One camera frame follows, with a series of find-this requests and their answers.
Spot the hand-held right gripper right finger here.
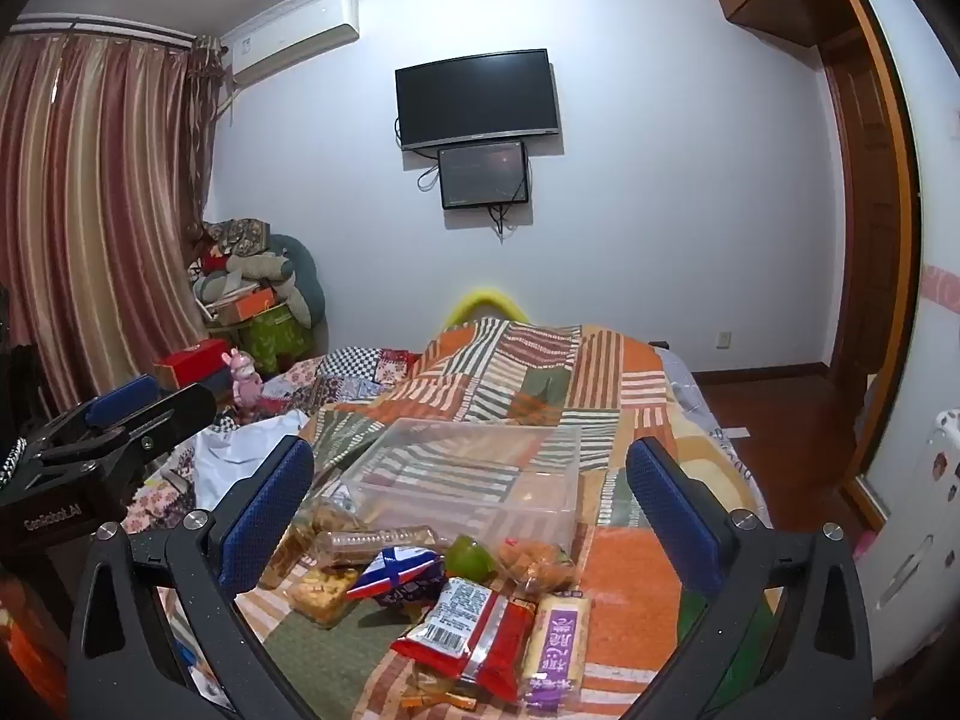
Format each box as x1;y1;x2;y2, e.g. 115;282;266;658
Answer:
625;435;875;720

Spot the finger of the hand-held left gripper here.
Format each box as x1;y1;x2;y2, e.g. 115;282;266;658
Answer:
37;373;162;458
45;382;218;481

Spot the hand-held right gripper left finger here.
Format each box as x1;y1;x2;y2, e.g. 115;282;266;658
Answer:
67;435;316;720

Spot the yellow cracker packet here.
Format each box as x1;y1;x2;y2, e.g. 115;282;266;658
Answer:
289;566;361;627

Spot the clear biscuit tube pack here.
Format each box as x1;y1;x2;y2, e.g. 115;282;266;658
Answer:
315;525;440;567

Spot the clear bag of orange crackers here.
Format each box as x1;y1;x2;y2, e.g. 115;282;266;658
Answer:
495;538;580;601

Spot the blue white snack packet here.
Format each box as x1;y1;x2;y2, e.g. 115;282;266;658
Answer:
346;546;445;608

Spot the purple yellow snack packet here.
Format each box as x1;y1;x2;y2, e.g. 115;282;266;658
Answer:
523;591;593;715

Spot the clear plastic container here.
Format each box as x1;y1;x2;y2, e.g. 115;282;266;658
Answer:
335;418;584;548

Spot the red snack packet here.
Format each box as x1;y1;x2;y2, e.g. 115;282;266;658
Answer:
390;577;537;706

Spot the red box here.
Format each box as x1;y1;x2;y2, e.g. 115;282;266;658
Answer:
154;339;235;391

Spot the white plastic bag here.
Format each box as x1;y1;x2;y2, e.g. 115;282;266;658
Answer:
191;412;312;511

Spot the pink plush toy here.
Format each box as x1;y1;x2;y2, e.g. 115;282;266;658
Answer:
223;349;265;410

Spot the patchwork blanket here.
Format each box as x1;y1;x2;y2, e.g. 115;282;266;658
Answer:
124;319;773;720

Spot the green patterned box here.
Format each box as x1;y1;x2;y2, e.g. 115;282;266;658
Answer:
244;311;312;376

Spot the orange cardboard box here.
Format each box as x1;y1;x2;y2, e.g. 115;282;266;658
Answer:
214;289;290;323

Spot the pile of cushions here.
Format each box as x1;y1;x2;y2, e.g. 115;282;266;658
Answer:
187;217;327;331

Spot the striped red curtain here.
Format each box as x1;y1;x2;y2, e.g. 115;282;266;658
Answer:
0;19;226;428

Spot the green jelly cup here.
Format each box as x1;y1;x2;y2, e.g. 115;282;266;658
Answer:
445;535;500;582

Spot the white appliance with stickers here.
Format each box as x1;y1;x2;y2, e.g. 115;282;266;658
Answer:
855;409;960;683

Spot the small orange packet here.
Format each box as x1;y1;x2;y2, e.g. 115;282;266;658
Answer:
401;690;481;713

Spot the yellow curved object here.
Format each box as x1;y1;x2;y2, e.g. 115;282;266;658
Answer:
441;286;532;331

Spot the wooden door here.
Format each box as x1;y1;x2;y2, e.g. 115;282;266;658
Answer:
817;30;912;481

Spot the small black monitor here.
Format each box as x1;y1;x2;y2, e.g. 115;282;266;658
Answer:
438;140;530;211

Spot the white air conditioner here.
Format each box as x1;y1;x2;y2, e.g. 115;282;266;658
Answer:
221;0;361;87

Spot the black cable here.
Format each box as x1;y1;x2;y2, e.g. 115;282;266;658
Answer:
487;201;526;242

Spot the black wall television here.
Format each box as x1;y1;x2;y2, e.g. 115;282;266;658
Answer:
395;49;562;152

